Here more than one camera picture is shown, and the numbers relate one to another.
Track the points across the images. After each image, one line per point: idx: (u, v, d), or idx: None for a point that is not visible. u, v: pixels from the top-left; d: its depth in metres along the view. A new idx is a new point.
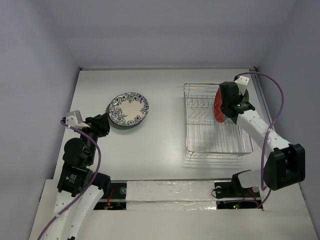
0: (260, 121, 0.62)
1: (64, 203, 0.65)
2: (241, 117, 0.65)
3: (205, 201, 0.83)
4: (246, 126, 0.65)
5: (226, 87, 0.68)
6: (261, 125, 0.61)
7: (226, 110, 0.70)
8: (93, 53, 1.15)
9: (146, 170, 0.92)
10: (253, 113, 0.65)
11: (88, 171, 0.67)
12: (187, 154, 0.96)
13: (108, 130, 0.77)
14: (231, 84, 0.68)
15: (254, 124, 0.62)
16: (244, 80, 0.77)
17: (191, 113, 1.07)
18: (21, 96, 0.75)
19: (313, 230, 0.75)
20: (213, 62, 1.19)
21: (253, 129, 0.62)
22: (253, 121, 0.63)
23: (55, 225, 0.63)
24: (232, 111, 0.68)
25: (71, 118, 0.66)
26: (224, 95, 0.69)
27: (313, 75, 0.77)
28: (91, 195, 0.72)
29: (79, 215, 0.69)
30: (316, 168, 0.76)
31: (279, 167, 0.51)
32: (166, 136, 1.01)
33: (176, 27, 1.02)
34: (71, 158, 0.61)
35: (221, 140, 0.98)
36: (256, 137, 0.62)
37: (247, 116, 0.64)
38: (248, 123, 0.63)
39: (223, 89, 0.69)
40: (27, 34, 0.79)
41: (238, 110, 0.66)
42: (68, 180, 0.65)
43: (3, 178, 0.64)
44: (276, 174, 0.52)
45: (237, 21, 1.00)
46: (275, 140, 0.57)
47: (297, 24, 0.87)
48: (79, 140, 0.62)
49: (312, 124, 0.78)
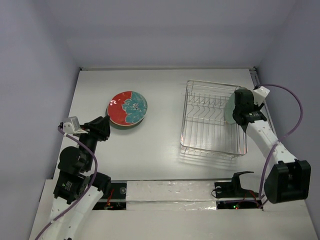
0: (269, 133, 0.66)
1: (59, 209, 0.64)
2: (251, 127, 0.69)
3: (205, 201, 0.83)
4: (254, 135, 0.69)
5: (241, 93, 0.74)
6: (270, 138, 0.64)
7: (237, 118, 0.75)
8: (93, 53, 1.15)
9: (146, 170, 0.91)
10: (264, 124, 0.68)
11: (84, 179, 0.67)
12: (182, 150, 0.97)
13: (108, 135, 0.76)
14: (246, 93, 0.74)
15: (262, 135, 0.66)
16: (264, 91, 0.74)
17: (191, 113, 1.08)
18: (22, 96, 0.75)
19: (314, 230, 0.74)
20: (213, 63, 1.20)
21: (262, 139, 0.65)
22: (262, 131, 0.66)
23: (49, 231, 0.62)
24: (242, 119, 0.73)
25: (68, 125, 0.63)
26: (238, 102, 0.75)
27: (313, 75, 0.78)
28: (90, 195, 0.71)
29: (76, 217, 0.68)
30: (315, 168, 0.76)
31: (281, 180, 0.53)
32: (166, 137, 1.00)
33: (176, 27, 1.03)
34: (66, 168, 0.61)
35: (220, 139, 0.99)
36: (264, 148, 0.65)
37: (257, 127, 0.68)
38: (257, 132, 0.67)
39: (237, 96, 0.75)
40: (27, 33, 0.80)
41: (248, 118, 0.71)
42: (64, 187, 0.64)
43: (3, 178, 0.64)
44: (276, 188, 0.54)
45: (237, 22, 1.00)
46: (281, 153, 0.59)
47: (297, 25, 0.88)
48: (75, 149, 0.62)
49: (311, 124, 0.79)
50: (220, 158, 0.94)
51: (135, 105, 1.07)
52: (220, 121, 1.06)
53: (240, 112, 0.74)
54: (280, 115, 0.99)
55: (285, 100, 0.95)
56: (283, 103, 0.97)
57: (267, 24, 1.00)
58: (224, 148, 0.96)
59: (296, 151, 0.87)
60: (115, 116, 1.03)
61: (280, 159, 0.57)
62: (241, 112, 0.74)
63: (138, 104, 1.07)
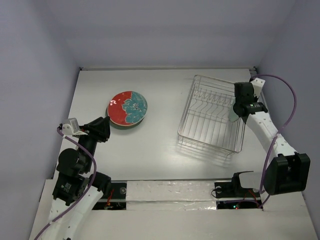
0: (270, 124, 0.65)
1: (58, 210, 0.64)
2: (252, 118, 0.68)
3: (205, 201, 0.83)
4: (255, 126, 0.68)
5: (240, 85, 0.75)
6: (271, 130, 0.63)
7: (238, 110, 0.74)
8: (93, 53, 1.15)
9: (146, 166, 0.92)
10: (265, 116, 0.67)
11: (83, 180, 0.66)
12: (179, 140, 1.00)
13: (108, 136, 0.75)
14: (246, 85, 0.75)
15: (263, 127, 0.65)
16: (259, 82, 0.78)
17: (195, 106, 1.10)
18: (22, 96, 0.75)
19: (314, 230, 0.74)
20: (213, 63, 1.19)
21: (262, 131, 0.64)
22: (263, 123, 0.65)
23: (48, 232, 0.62)
24: (243, 110, 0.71)
25: (67, 127, 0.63)
26: (238, 94, 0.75)
27: (313, 75, 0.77)
28: (90, 196, 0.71)
29: (76, 217, 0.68)
30: (315, 168, 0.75)
31: (280, 172, 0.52)
32: (166, 129, 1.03)
33: (176, 27, 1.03)
34: (65, 170, 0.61)
35: (219, 136, 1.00)
36: (264, 140, 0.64)
37: (258, 118, 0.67)
38: (257, 124, 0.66)
39: (237, 88, 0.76)
40: (27, 33, 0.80)
41: (249, 109, 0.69)
42: (63, 188, 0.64)
43: (3, 178, 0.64)
44: (275, 181, 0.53)
45: (237, 22, 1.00)
46: (281, 146, 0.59)
47: (297, 25, 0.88)
48: (74, 151, 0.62)
49: (311, 124, 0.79)
50: (216, 155, 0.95)
51: (135, 105, 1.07)
52: (222, 117, 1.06)
53: (241, 103, 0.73)
54: (280, 115, 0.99)
55: (285, 100, 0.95)
56: (284, 103, 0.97)
57: (267, 24, 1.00)
58: (221, 144, 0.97)
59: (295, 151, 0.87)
60: (115, 116, 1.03)
61: (279, 152, 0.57)
62: (242, 104, 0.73)
63: (138, 104, 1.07)
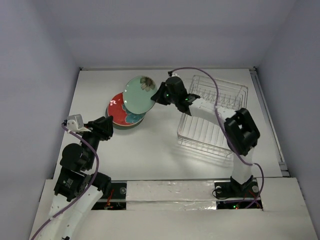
0: (207, 103, 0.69)
1: (59, 206, 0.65)
2: (192, 108, 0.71)
3: (205, 201, 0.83)
4: (199, 113, 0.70)
5: (173, 84, 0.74)
6: (210, 107, 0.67)
7: (179, 106, 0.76)
8: (93, 53, 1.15)
9: (146, 166, 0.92)
10: (200, 100, 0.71)
11: (85, 176, 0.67)
12: (178, 140, 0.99)
13: (111, 134, 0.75)
14: (177, 82, 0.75)
15: (204, 109, 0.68)
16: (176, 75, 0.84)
17: None
18: (22, 95, 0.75)
19: (313, 230, 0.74)
20: (213, 63, 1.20)
21: (206, 114, 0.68)
22: (202, 106, 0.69)
23: (48, 228, 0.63)
24: (184, 107, 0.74)
25: (72, 122, 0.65)
26: (173, 93, 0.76)
27: (313, 74, 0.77)
28: (89, 195, 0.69)
29: (75, 215, 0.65)
30: (316, 168, 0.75)
31: (236, 131, 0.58)
32: (165, 130, 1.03)
33: (176, 27, 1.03)
34: (68, 164, 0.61)
35: (219, 135, 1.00)
36: (211, 118, 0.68)
37: (196, 105, 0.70)
38: (200, 110, 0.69)
39: (171, 88, 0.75)
40: (28, 34, 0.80)
41: (187, 104, 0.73)
42: (65, 184, 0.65)
43: (3, 178, 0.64)
44: (239, 141, 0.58)
45: (237, 22, 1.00)
46: (224, 112, 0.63)
47: (297, 24, 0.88)
48: (77, 146, 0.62)
49: (311, 124, 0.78)
50: (215, 154, 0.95)
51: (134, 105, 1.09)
52: None
53: (179, 100, 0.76)
54: (281, 115, 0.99)
55: (285, 100, 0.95)
56: (283, 103, 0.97)
57: (267, 23, 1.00)
58: (221, 144, 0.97)
59: (296, 151, 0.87)
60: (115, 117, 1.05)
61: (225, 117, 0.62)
62: (180, 100, 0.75)
63: None
